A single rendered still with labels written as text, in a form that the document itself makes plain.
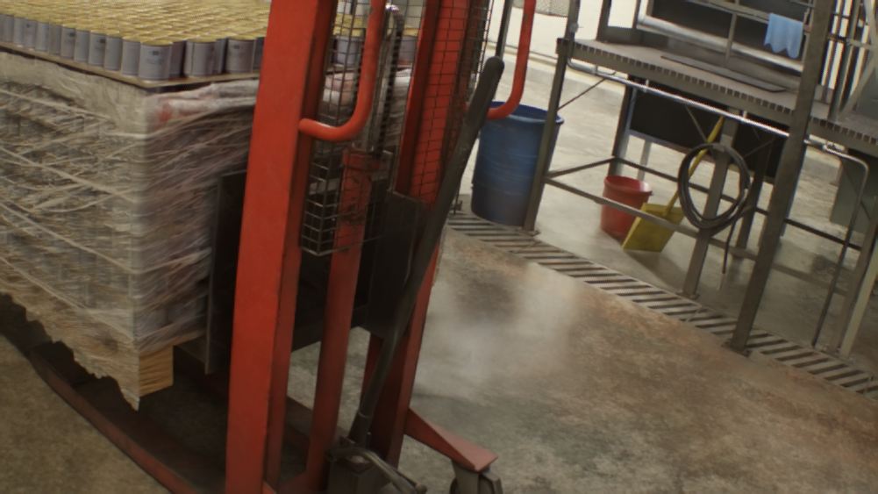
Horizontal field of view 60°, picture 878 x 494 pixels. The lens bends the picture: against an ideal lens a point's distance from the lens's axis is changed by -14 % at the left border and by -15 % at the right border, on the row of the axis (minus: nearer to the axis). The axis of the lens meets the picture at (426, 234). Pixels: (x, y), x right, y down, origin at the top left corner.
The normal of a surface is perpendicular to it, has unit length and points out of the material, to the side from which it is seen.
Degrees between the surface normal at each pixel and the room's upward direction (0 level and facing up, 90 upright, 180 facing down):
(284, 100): 90
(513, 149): 92
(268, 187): 90
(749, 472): 0
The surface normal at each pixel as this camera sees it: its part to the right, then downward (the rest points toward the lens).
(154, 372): 0.80, 0.29
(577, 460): 0.17, -0.93
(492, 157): -0.72, 0.16
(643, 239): 0.07, 0.78
